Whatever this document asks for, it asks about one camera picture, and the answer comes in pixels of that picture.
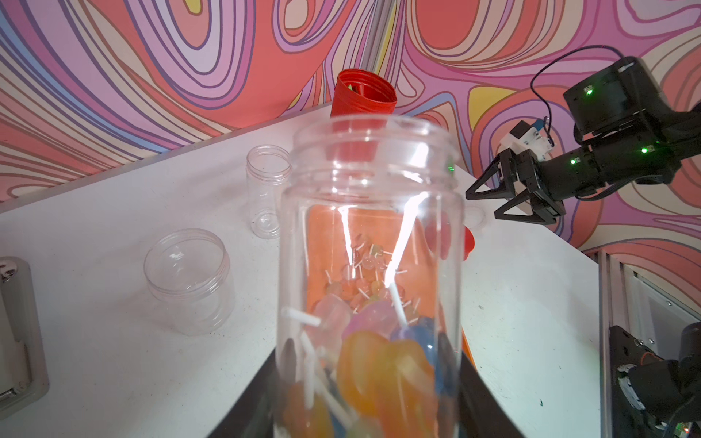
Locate red cup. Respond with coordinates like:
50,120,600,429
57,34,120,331
329,69,398,162

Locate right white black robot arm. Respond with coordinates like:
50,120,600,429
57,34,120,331
466,57,700,226

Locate orange plastic tray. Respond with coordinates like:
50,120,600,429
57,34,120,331
300,206,459,370

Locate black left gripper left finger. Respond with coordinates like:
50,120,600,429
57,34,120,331
208,350,279,438

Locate white lid jar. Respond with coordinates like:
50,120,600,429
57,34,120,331
273,115,465,437

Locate clear candy jar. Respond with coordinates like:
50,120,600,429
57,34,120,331
246,144,292,239

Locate candies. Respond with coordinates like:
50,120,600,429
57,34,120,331
306,229,436,321

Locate beige stapler black top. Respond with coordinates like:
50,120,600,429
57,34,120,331
1,255,49,420

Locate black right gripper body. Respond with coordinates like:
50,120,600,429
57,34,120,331
514,147,602,216

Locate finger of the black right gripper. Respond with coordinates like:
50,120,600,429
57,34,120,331
495,191,556,226
466,154,517,201

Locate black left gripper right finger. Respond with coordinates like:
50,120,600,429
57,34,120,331
458,354,524,438

